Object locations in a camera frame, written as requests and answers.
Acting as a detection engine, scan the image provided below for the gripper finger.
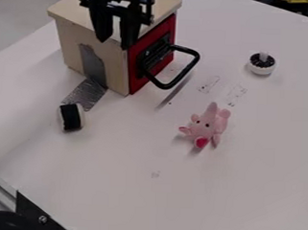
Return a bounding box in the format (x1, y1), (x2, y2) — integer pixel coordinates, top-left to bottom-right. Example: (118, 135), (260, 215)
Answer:
(116, 7), (143, 52)
(86, 1), (117, 44)

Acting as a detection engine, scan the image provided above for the drawer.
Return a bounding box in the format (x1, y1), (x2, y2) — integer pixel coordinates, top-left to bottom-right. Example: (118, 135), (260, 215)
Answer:
(125, 11), (203, 99)

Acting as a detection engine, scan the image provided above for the black and white toy sushi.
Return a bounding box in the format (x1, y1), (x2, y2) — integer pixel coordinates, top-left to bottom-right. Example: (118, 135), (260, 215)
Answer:
(57, 102), (88, 133)

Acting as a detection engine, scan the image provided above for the white toy with black top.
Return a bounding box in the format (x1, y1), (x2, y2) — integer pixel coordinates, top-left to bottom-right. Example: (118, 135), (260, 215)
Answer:
(246, 51), (278, 77)

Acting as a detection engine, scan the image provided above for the cabinet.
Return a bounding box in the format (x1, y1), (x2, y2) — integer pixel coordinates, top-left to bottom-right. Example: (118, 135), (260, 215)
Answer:
(42, 0), (184, 99)

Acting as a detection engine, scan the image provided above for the silver tape strip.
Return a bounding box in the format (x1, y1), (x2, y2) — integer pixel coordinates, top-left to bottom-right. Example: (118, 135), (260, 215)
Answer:
(59, 42), (111, 113)

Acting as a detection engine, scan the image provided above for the pink plush animal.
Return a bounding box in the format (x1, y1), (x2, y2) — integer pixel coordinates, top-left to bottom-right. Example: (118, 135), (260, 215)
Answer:
(177, 100), (233, 150)

